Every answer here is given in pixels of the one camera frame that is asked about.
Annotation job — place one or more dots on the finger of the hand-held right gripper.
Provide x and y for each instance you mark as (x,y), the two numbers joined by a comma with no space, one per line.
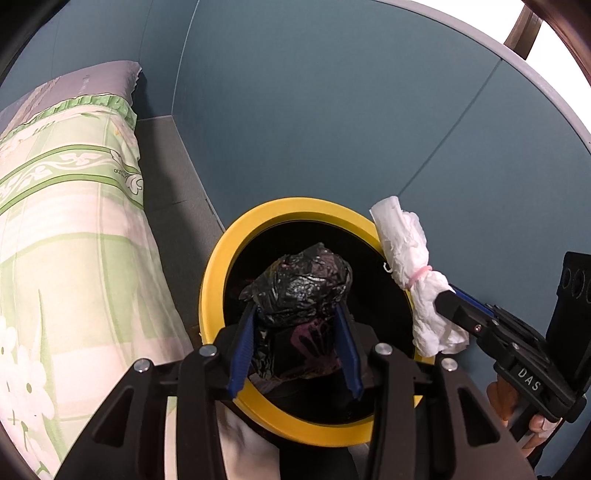
(471,299)
(457,309)

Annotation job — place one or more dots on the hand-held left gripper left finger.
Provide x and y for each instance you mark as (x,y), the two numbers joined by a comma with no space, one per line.
(242,350)

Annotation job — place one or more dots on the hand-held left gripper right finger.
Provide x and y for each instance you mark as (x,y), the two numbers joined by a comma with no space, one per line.
(349,350)

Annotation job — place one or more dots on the black plastic bag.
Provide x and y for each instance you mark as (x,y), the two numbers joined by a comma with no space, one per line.
(300,286)

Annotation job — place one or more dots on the white tissue roll pink band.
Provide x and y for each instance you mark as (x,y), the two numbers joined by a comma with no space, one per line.
(401,240)

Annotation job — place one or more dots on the yellow-rimmed waste bin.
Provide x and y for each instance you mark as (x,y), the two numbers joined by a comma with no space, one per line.
(277,206)

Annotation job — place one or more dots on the person's right hand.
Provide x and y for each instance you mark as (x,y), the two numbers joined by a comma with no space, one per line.
(503,401)

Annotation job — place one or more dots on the green floral blanket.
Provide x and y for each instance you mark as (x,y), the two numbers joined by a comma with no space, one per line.
(69,230)

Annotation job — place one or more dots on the brown framed window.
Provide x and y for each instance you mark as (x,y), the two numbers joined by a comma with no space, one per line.
(521,32)

